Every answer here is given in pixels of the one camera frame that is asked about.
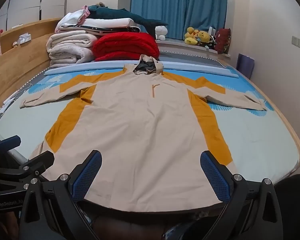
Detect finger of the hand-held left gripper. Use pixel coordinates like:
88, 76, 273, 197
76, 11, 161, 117
0, 135, 22, 156
15, 151, 55, 181

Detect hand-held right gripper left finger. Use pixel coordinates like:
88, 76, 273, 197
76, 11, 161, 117
19, 149, 103, 240

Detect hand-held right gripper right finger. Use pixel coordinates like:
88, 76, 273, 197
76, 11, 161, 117
200, 150, 283, 240

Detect beige and mustard hooded jacket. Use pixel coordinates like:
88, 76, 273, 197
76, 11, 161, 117
19, 54, 268, 212

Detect white and pink folded clothes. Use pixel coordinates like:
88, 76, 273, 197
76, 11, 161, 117
54, 5, 91, 33

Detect bed with light blue sheet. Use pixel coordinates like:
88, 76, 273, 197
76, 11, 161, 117
0, 52, 300, 205

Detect wooden headboard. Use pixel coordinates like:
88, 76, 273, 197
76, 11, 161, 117
0, 17, 63, 120

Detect person's black clothing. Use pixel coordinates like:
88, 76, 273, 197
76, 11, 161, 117
274, 174, 300, 240

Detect tissue box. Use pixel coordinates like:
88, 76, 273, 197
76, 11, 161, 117
17, 32, 32, 46

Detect cream folded fleece blanket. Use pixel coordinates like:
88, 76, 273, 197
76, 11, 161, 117
46, 30, 100, 68

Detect purple bag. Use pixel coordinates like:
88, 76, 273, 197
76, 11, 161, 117
236, 53, 255, 79

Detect grey window seat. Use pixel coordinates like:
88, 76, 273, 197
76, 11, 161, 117
157, 39, 231, 61

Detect red folded blanket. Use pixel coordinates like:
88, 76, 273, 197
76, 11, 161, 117
92, 31, 160, 62

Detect white wardrobe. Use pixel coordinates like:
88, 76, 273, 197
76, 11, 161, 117
0, 0, 68, 36

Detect dark red patterned cushion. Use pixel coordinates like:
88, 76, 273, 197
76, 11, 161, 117
215, 28, 232, 55

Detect yellow round plush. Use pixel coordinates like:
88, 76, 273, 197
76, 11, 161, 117
196, 30, 212, 47

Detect yellow cloth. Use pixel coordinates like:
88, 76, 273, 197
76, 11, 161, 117
184, 27, 200, 45

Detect white folded duvet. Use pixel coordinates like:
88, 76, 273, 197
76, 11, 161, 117
82, 17, 143, 34

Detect small white plush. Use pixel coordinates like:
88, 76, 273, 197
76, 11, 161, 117
155, 26, 168, 41

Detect teal shark plush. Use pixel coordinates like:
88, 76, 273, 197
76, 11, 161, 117
87, 3, 169, 37

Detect blue curtain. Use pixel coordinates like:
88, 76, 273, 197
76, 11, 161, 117
130, 0, 228, 41

